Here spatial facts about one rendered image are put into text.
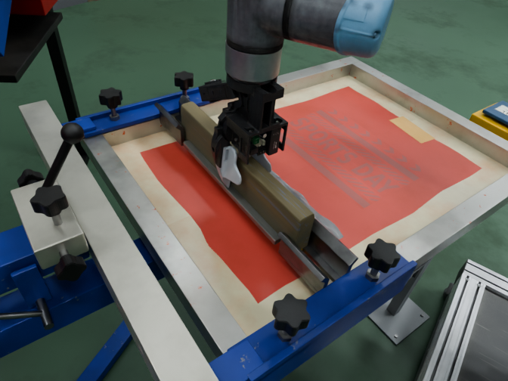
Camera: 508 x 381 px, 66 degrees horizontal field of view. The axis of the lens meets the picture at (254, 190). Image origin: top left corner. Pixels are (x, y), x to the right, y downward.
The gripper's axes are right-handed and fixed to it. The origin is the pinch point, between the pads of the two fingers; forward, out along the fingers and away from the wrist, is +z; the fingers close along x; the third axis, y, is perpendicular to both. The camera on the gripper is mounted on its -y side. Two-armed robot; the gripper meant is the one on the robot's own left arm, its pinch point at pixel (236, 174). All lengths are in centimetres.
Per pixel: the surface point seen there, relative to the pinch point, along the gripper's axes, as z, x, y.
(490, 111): 4, 73, 9
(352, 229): 5.3, 13.0, 17.6
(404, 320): 100, 78, 18
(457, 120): 2, 57, 8
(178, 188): 5.3, -7.9, -7.1
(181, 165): 5.3, -4.3, -12.7
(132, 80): 101, 62, -225
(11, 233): -3.3, -34.6, -2.0
